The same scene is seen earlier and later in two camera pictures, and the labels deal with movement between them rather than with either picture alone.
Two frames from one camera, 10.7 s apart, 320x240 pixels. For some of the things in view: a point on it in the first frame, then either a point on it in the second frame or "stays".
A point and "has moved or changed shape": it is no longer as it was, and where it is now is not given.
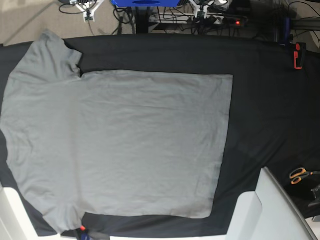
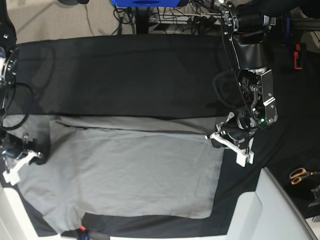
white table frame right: (270, 213) stays
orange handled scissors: (298, 174) stays
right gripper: (195, 7) → (257, 110)
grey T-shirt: (139, 143) has moved or changed shape
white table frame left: (16, 223) stays
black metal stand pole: (142, 13) stays
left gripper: (92, 13) → (12, 146)
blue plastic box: (145, 3) stays
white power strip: (191, 18) stays
